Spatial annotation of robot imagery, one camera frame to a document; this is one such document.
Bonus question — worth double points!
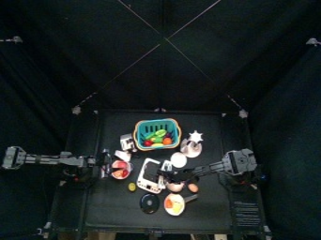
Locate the red bowl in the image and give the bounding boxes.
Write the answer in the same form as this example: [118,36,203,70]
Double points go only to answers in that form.
[109,158,133,181]

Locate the red toy fruit piece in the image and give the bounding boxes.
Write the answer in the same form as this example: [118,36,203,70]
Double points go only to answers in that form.
[112,160,129,170]

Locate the orange-red toy fruit piece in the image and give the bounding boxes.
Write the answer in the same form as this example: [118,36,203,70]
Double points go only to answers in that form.
[110,169,130,179]

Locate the small beige toy bowl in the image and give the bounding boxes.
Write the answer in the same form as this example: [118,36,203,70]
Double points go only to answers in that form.
[165,181,185,194]

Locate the white round toy plate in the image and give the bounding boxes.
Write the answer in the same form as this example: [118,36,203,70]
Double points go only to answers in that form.
[169,151,189,170]

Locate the white toy knife block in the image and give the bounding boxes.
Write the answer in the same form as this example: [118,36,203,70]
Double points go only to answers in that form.
[118,133,137,153]

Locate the yellow toy food piece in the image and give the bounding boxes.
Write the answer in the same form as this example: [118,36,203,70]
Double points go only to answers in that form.
[171,199,184,211]

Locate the green toy vegetable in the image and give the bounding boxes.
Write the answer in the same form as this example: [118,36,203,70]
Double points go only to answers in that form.
[144,128,169,141]

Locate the white star-shaped toy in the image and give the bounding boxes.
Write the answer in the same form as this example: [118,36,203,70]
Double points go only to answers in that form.
[187,129,205,143]

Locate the white text label sticker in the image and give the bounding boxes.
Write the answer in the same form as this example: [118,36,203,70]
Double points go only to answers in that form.
[231,201,256,227]

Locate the teal basket orange handles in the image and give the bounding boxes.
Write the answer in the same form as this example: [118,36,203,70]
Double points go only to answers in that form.
[130,117,183,153]

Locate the thin white diagonal cord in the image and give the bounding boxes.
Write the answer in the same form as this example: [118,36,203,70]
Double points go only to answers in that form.
[114,0,244,111]
[77,0,221,106]

